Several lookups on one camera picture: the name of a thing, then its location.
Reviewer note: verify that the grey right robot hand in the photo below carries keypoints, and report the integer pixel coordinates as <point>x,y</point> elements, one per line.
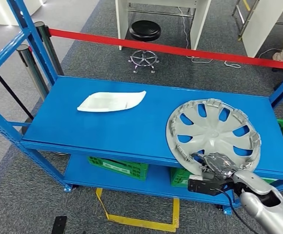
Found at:
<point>220,164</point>

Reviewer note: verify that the silver plastic wheel hubcap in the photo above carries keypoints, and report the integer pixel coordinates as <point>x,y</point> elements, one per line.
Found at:
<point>212,132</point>

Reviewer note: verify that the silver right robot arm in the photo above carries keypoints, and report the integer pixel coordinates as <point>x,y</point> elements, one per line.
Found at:
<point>265,206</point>

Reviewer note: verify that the blue metal shelf rack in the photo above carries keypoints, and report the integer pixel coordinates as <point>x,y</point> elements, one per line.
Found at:
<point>132,129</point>

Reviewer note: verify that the white plastic trim part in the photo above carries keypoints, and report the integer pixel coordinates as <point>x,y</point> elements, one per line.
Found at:
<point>107,102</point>

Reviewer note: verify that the white desk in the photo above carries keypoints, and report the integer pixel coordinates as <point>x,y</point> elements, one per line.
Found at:
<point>197,24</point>

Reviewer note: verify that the red barrier belt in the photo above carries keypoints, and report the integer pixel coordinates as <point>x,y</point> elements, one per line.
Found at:
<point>156,47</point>

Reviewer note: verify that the white desk panel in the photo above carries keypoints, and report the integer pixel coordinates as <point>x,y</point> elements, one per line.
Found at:
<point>261,27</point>

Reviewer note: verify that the metal ladder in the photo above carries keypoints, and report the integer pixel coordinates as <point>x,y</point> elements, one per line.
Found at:
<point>246,17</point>

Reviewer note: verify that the black round stool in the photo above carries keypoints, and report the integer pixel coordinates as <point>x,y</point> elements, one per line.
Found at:
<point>145,29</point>

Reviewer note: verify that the dark flat plate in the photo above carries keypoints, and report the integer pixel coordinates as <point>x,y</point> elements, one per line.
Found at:
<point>59,225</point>

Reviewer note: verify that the thin black stanchion pole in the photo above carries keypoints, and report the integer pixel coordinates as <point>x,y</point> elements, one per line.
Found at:
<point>13,93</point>

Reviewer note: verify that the chrome stanchion post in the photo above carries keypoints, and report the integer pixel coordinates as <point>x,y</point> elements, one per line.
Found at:
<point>49,50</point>
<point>33,72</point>

